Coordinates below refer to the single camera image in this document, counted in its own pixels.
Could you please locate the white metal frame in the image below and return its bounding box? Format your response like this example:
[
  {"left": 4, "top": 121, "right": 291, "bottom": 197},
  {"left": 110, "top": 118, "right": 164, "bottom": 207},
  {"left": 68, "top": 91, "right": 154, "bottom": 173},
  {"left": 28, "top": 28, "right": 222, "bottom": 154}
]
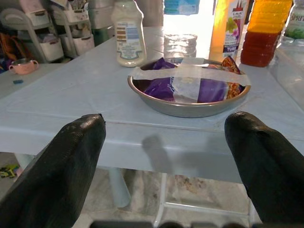
[{"left": 153, "top": 172, "right": 263, "bottom": 228}]

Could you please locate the orange noodle packet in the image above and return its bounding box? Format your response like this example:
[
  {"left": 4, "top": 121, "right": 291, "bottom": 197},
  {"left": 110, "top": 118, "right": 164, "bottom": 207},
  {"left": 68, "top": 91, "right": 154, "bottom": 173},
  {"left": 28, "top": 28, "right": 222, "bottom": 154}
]
[{"left": 221, "top": 56, "right": 243, "bottom": 100}]

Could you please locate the orange red juice bottle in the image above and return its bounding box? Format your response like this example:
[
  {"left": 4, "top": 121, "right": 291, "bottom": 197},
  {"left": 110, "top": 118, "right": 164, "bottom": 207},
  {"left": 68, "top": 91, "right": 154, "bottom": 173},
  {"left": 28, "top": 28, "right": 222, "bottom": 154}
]
[{"left": 240, "top": 0, "right": 294, "bottom": 67}]

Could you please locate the clear water bottle blue label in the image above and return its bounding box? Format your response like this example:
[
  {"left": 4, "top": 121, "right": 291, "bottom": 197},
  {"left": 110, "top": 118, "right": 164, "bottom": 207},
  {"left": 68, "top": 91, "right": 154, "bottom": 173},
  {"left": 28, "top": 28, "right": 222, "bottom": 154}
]
[{"left": 163, "top": 0, "right": 199, "bottom": 59}]

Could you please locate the long masking tape strip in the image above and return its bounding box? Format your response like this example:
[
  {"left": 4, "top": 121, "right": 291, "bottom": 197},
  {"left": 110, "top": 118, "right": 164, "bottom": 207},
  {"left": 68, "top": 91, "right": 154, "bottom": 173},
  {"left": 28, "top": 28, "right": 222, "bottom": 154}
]
[{"left": 128, "top": 66, "right": 251, "bottom": 86}]

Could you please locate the purple snack packet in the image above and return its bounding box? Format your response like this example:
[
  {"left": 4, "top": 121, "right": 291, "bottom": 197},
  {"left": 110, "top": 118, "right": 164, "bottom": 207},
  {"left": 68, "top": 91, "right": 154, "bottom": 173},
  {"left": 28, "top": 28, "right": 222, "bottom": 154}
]
[{"left": 143, "top": 57, "right": 229, "bottom": 103}]

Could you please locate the light blue plastic table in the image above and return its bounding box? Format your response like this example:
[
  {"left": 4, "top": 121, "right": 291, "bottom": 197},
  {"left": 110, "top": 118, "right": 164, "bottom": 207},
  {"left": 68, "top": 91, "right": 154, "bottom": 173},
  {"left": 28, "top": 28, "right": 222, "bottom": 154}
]
[{"left": 0, "top": 26, "right": 304, "bottom": 209}]

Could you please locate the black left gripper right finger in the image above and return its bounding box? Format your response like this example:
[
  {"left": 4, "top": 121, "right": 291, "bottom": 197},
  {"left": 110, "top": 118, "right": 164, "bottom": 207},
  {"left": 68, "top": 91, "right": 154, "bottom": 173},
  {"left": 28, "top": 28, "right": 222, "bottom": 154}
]
[{"left": 224, "top": 111, "right": 304, "bottom": 225}]

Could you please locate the white storage rack with drawers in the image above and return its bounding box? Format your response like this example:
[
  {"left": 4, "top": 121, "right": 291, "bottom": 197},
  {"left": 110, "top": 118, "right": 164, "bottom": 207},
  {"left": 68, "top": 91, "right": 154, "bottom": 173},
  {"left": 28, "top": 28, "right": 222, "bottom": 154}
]
[
  {"left": 51, "top": 0, "right": 95, "bottom": 57},
  {"left": 0, "top": 7, "right": 65, "bottom": 64}
]

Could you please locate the round steel bowl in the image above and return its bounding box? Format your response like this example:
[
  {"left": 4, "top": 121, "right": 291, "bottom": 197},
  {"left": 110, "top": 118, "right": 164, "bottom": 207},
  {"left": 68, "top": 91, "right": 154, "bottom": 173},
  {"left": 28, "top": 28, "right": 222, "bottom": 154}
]
[{"left": 127, "top": 57, "right": 252, "bottom": 118}]

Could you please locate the white mayonnaise squeeze bottle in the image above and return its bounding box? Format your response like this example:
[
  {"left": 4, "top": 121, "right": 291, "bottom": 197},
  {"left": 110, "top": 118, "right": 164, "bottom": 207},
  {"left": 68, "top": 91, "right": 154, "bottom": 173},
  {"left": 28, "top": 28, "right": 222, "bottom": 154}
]
[{"left": 111, "top": 0, "right": 147, "bottom": 68}]

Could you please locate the pink two-handled cup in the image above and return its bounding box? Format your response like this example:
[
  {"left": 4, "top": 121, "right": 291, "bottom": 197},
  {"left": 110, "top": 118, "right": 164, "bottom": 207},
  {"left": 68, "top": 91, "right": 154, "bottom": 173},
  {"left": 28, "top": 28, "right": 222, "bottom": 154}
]
[{"left": 9, "top": 58, "right": 39, "bottom": 76}]

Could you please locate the green yellow floor toy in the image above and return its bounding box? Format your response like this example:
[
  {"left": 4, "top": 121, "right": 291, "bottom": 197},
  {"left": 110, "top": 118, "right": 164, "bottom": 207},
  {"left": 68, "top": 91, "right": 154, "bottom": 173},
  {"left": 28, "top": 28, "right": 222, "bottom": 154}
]
[{"left": 0, "top": 164, "right": 20, "bottom": 179}]

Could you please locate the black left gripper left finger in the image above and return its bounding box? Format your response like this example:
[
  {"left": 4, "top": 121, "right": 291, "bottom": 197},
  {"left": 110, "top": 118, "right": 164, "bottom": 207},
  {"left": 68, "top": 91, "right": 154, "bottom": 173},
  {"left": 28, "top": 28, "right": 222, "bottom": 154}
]
[{"left": 0, "top": 113, "right": 107, "bottom": 228}]

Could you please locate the grey green storage bin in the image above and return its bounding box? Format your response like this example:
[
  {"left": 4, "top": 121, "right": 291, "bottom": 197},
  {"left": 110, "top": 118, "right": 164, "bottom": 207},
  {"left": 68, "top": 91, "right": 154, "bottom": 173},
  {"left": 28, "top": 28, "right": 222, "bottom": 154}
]
[{"left": 88, "top": 4, "right": 116, "bottom": 47}]

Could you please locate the short masking tape strip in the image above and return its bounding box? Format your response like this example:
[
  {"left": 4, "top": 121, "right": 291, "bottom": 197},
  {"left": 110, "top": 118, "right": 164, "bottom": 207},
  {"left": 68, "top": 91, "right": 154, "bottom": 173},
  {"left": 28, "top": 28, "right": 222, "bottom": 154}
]
[{"left": 172, "top": 57, "right": 205, "bottom": 104}]

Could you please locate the yellow juice bottle grape label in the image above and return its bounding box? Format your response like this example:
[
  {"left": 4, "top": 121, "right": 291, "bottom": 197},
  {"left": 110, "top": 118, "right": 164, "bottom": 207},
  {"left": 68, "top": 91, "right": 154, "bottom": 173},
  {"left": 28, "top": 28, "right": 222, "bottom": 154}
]
[{"left": 209, "top": 0, "right": 250, "bottom": 63}]

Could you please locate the clear soda bottle green label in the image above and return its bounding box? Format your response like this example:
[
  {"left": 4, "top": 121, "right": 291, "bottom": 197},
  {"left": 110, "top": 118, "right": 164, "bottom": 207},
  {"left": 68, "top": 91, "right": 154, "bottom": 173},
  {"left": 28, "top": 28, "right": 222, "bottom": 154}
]
[{"left": 284, "top": 0, "right": 304, "bottom": 45}]

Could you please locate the clear plastic container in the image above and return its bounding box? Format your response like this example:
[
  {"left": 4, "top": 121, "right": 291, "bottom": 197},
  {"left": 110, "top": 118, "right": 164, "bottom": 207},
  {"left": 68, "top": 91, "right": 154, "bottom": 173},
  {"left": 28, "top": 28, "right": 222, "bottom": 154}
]
[{"left": 269, "top": 40, "right": 304, "bottom": 95}]

